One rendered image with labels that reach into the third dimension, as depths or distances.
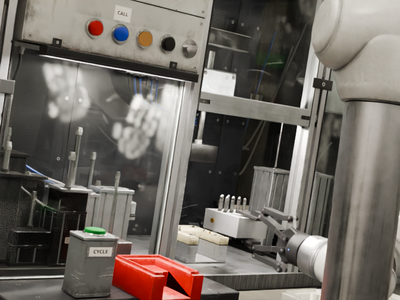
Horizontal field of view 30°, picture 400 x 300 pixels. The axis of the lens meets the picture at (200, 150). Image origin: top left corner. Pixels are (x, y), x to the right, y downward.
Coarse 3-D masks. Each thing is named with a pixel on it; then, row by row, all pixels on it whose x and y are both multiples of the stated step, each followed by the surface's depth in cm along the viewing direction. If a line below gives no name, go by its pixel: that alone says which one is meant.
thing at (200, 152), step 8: (200, 112) 195; (200, 120) 195; (200, 128) 195; (200, 136) 195; (192, 144) 191; (200, 144) 194; (192, 152) 191; (200, 152) 193; (208, 152) 195; (216, 152) 196; (192, 160) 192; (200, 160) 193; (208, 160) 195
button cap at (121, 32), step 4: (120, 28) 150; (124, 28) 151; (116, 32) 150; (120, 32) 150; (124, 32) 151; (128, 32) 151; (116, 36) 150; (120, 36) 150; (124, 36) 151; (120, 40) 151
